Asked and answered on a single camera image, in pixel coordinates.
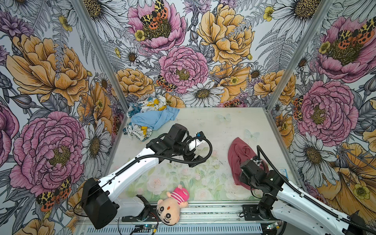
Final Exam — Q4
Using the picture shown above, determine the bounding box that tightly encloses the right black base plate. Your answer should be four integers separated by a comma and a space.
239, 204, 277, 221

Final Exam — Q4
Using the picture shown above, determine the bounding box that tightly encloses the pink plush doll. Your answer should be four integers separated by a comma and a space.
156, 185, 190, 226

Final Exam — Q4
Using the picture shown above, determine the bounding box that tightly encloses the white floral patterned cloth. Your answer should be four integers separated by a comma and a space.
123, 96, 167, 142

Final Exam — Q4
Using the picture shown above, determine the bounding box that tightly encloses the aluminium frame rail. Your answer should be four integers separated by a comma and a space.
73, 200, 283, 227

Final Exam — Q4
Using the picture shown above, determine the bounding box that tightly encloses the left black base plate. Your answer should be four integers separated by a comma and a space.
121, 205, 160, 222

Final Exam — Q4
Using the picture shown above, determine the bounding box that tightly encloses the white vented cable duct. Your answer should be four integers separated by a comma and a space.
79, 223, 263, 235

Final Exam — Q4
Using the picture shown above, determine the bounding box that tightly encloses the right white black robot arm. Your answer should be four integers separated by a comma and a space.
240, 160, 376, 235

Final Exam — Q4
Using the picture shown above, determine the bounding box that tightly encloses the light blue cloth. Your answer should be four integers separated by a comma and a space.
131, 106, 180, 130

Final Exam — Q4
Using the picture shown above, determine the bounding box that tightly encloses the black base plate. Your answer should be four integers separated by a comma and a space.
239, 204, 277, 221
121, 205, 160, 222

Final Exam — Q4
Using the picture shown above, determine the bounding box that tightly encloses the maroon cloth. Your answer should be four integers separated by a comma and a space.
228, 138, 257, 191

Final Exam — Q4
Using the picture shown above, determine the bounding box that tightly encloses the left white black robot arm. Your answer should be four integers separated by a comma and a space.
80, 124, 213, 229

